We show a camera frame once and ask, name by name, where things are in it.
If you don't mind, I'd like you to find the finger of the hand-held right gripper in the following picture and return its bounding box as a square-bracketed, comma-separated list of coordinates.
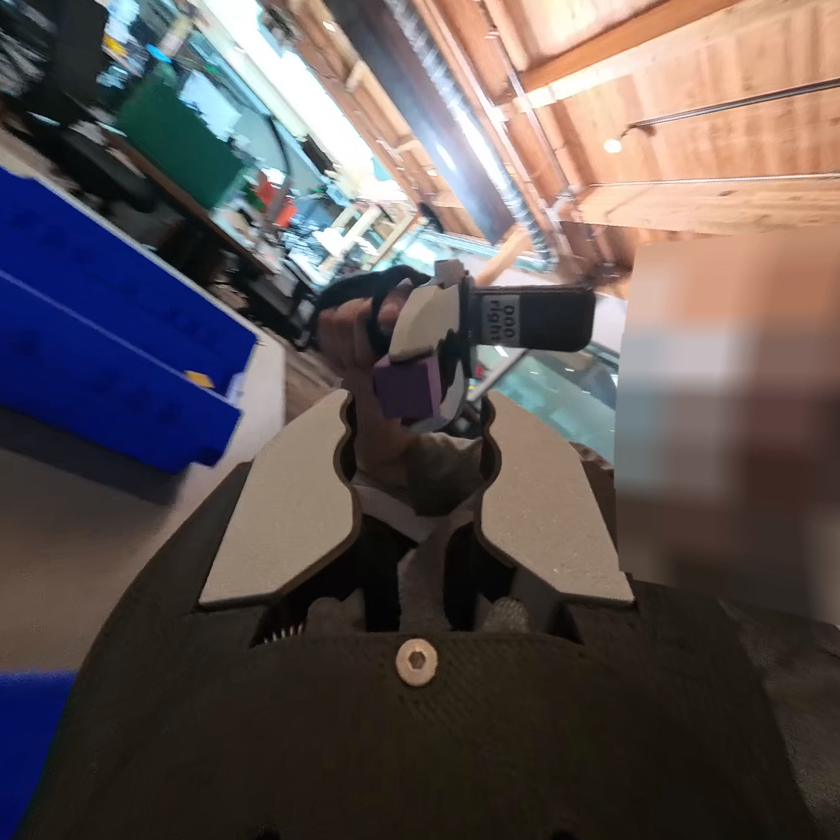
[389, 284, 463, 363]
[410, 331, 475, 435]

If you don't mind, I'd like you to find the person's right forearm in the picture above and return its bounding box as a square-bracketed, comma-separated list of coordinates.
[344, 384, 487, 519]

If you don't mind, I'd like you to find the green board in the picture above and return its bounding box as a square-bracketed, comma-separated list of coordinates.
[117, 82, 245, 211]

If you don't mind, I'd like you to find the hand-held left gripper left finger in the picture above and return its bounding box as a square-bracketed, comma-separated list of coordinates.
[199, 388, 363, 611]

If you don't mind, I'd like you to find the grey desk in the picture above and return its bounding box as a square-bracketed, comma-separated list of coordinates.
[0, 125, 287, 677]

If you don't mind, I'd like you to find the person's right hand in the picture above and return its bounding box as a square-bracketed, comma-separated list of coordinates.
[318, 290, 413, 389]

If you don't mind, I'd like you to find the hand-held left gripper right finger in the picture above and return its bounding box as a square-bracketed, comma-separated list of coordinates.
[481, 392, 636, 632]

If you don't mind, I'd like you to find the silver ventilation duct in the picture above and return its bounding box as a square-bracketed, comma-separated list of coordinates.
[384, 0, 559, 260]

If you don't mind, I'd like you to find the purple cube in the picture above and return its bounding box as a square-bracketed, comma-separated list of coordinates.
[374, 354, 441, 421]

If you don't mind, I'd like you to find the blue plastic bin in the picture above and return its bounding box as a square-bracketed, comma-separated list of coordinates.
[0, 669, 78, 840]
[0, 164, 258, 475]

